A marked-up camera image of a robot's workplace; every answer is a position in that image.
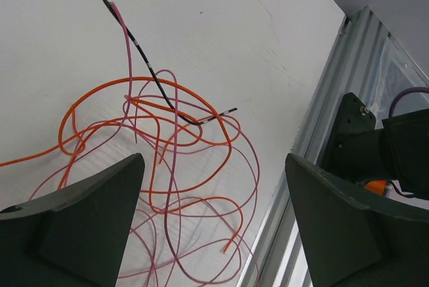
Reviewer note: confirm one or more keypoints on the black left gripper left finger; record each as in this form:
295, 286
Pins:
75, 236

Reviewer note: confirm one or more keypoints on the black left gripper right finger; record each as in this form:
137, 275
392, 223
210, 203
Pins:
353, 237

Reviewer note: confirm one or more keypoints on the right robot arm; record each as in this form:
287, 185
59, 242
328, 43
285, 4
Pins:
406, 159

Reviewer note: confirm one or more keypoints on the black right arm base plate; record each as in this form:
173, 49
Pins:
354, 129

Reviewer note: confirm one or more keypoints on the aluminium mounting rail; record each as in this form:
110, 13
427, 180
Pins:
365, 60

